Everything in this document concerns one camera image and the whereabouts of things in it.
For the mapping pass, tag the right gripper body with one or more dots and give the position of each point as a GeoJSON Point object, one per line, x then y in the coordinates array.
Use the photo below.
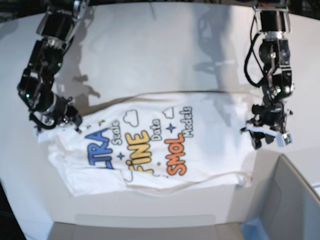
{"type": "Point", "coordinates": [53, 111]}

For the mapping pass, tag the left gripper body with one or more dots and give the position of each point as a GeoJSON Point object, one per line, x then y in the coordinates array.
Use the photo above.
{"type": "Point", "coordinates": [268, 120]}

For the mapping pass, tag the white printed t-shirt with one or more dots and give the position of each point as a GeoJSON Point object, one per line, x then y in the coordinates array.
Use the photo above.
{"type": "Point", "coordinates": [156, 144]}

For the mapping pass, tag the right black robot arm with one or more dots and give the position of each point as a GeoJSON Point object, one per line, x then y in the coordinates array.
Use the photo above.
{"type": "Point", "coordinates": [57, 30]}

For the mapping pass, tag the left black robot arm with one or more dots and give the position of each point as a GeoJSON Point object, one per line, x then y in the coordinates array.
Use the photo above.
{"type": "Point", "coordinates": [273, 22]}

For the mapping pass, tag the grey cardboard box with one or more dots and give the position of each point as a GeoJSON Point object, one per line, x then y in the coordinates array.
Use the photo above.
{"type": "Point", "coordinates": [279, 205]}

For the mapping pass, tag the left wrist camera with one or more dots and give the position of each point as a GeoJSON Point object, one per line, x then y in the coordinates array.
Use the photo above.
{"type": "Point", "coordinates": [284, 139]}

